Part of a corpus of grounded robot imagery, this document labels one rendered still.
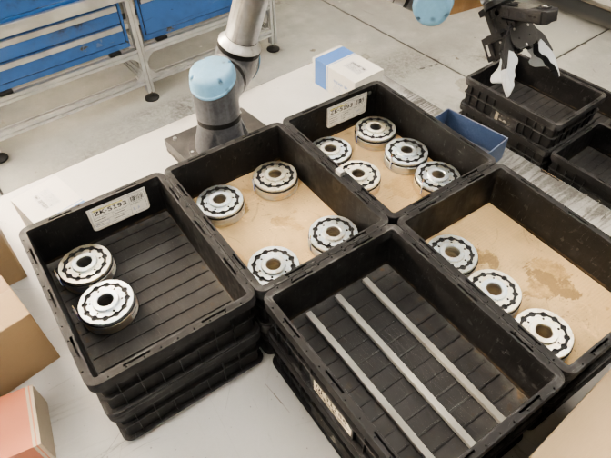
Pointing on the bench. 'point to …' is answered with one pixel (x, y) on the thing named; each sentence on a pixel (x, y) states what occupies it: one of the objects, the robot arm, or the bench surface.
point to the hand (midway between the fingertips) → (536, 86)
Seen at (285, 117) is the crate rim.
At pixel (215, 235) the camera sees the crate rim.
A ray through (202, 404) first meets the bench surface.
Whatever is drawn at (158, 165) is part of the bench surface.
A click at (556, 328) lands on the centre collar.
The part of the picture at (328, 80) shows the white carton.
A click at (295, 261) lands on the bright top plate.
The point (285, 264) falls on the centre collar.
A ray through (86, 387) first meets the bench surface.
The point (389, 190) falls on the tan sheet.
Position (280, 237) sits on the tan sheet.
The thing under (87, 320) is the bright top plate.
